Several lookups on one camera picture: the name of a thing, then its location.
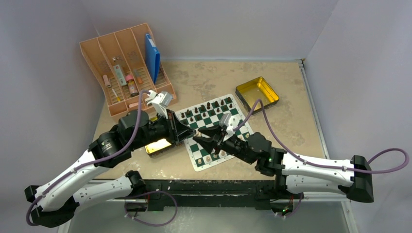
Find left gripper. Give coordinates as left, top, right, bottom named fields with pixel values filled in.
left=130, top=108, right=196, bottom=150

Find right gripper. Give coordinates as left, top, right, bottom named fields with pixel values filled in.
left=193, top=124, right=255, bottom=165

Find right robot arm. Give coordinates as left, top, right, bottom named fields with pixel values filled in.
left=193, top=125, right=374, bottom=203

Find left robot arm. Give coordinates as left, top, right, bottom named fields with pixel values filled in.
left=24, top=109, right=195, bottom=228

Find green white chess board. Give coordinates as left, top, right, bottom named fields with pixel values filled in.
left=175, top=94, right=245, bottom=172

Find gold tin with pieces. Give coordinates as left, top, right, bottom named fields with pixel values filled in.
left=144, top=114, right=176, bottom=158

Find empty gold tin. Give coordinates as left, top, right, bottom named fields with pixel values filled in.
left=235, top=76, right=280, bottom=112

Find pink cap bottle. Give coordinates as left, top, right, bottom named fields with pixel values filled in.
left=125, top=74, right=139, bottom=97

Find blue folder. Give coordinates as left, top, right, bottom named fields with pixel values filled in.
left=145, top=33, right=160, bottom=84

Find grey green box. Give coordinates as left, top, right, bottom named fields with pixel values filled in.
left=113, top=65, right=127, bottom=86

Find pink eraser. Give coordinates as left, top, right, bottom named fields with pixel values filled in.
left=102, top=74, right=111, bottom=88

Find pink desk organizer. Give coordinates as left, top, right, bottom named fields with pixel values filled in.
left=79, top=23, right=178, bottom=121

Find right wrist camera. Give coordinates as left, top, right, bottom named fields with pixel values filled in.
left=219, top=113, right=240, bottom=136

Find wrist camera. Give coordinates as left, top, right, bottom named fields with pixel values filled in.
left=145, top=90, right=173, bottom=119
left=219, top=113, right=240, bottom=136

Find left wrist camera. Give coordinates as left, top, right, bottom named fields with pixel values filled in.
left=145, top=90, right=173, bottom=119

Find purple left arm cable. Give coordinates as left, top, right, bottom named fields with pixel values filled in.
left=25, top=90, right=178, bottom=226

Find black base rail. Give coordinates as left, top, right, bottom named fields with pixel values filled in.
left=96, top=179, right=350, bottom=213

